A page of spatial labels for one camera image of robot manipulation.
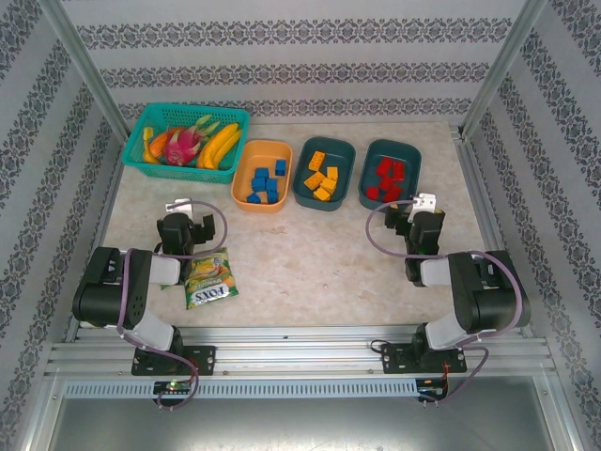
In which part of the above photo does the orange plastic tub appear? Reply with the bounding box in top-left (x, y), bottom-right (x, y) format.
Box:
top-left (230, 139), bottom-right (294, 215)

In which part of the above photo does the teal plastic mesh basket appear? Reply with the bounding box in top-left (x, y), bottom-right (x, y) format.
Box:
top-left (121, 102), bottom-right (252, 184)

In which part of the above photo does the small yellow toy fruit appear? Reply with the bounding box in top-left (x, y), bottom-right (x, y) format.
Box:
top-left (142, 126), bottom-right (161, 164)

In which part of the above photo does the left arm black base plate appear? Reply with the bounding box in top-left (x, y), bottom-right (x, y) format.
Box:
top-left (132, 345), bottom-right (217, 377)

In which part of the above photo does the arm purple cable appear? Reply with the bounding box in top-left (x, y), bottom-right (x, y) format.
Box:
top-left (365, 199), bottom-right (527, 405)
top-left (116, 199), bottom-right (231, 412)

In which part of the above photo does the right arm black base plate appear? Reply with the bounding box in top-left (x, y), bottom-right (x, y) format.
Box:
top-left (380, 341), bottom-right (469, 376)

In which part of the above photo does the aluminium side rail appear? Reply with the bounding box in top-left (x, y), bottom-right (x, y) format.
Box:
top-left (64, 133), bottom-right (131, 343)
top-left (451, 124), bottom-right (535, 339)

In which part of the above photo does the yellow toy banana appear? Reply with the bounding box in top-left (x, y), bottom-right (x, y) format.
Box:
top-left (208, 130), bottom-right (243, 170)
top-left (195, 122), bottom-right (239, 169)

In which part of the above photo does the aluminium mounting rail beam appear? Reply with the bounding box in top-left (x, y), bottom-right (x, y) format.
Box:
top-left (44, 324), bottom-right (553, 380)

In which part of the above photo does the aluminium frame post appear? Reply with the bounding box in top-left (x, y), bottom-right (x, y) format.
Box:
top-left (37, 0), bottom-right (131, 140)
top-left (461, 0), bottom-right (549, 140)

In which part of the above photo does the pink toy dragon fruit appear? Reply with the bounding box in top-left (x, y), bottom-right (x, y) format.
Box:
top-left (162, 114), bottom-right (221, 166)

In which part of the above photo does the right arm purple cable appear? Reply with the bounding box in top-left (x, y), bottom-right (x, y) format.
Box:
top-left (365, 199), bottom-right (527, 405)

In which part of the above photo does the orange toy fruit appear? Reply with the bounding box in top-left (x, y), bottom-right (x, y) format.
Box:
top-left (149, 127), bottom-right (182, 163)

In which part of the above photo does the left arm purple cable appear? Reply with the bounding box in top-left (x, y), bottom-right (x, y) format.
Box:
top-left (116, 199), bottom-right (231, 412)

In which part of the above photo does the dark teal plastic tub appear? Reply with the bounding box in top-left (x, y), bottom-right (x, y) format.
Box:
top-left (358, 138), bottom-right (423, 211)
top-left (291, 135), bottom-right (357, 212)

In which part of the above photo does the green Fox's candy bag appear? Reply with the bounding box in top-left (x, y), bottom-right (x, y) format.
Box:
top-left (183, 247), bottom-right (240, 311)

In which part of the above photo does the slotted grey cable duct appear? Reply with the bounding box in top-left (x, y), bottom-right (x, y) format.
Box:
top-left (63, 378), bottom-right (447, 400)

